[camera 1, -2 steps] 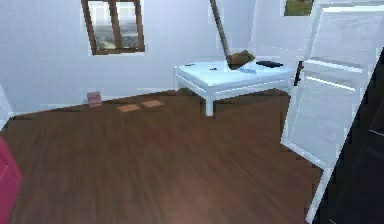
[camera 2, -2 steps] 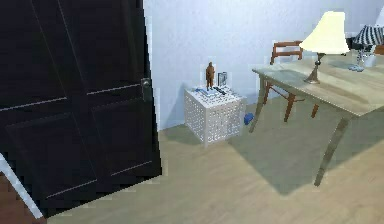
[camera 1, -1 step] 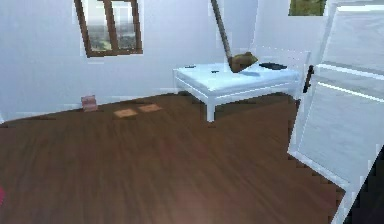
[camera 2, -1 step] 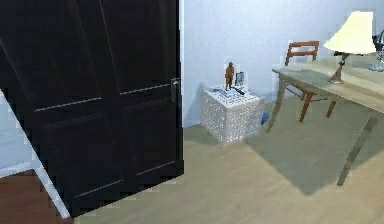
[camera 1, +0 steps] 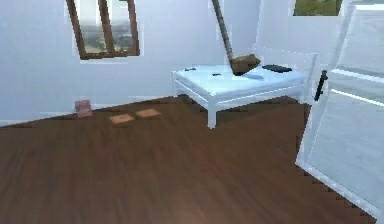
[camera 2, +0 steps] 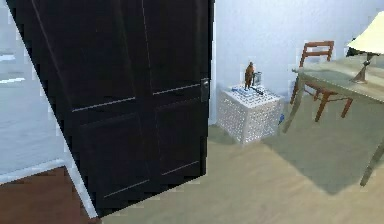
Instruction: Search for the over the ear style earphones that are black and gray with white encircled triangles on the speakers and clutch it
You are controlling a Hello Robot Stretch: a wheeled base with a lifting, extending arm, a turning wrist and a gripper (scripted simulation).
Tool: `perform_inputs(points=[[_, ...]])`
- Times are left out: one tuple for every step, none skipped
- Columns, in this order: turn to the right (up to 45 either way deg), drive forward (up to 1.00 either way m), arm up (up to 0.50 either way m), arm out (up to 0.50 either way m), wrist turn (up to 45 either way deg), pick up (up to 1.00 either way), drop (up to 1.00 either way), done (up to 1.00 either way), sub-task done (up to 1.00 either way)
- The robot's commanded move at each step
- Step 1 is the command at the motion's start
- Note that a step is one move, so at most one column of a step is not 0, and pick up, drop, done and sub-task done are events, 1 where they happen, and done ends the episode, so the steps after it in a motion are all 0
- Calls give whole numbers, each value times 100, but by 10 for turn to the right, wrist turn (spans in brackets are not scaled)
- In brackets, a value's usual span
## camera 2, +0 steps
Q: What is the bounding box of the brown figurine statue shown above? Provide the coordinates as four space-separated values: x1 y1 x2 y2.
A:
244 61 256 91

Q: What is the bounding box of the brown wooden chair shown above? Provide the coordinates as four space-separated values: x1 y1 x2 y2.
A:
289 40 354 123

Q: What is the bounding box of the grey door handle plate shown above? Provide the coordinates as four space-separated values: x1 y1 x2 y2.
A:
200 77 210 103

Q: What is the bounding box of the black panelled room door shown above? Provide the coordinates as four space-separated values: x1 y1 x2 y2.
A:
5 0 216 218

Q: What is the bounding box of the small grey picture frame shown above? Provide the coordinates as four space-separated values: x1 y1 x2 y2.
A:
252 71 263 88

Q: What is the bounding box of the white perforated cube table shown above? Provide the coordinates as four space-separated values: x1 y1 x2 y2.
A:
216 85 285 146

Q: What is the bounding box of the pale grey-green table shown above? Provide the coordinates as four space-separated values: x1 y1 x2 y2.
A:
281 55 384 188

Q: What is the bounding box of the cream shade table lamp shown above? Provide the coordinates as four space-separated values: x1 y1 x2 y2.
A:
346 11 384 84

